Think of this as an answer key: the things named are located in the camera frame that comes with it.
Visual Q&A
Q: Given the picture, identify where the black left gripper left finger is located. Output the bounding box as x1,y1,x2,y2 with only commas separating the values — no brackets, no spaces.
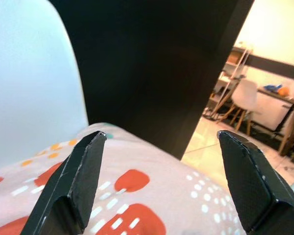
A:
20,131,107,235

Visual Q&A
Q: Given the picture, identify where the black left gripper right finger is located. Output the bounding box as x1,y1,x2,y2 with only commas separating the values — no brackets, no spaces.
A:
217,130,294,235

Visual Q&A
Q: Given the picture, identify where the pink pillow with red patches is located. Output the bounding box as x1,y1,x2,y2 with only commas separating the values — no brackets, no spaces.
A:
0,121,248,235

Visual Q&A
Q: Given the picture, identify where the white chair with wooden legs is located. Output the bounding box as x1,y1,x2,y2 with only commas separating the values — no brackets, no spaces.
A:
217,78,258,135

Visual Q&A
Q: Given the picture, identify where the white low cabinet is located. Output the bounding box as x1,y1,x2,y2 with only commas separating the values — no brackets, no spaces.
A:
249,92,294,132

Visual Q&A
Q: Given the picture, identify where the wooden table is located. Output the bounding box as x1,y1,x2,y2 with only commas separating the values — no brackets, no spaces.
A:
258,88,294,156

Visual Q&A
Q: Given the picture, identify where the blue toy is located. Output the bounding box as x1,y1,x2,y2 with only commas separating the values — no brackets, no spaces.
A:
264,84,283,93

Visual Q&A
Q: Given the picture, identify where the white ladder shelf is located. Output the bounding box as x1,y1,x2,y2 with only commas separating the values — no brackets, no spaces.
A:
205,42,254,120

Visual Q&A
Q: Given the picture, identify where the dark brown cabinet panel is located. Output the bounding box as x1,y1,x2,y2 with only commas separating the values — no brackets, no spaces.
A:
49,0,256,161

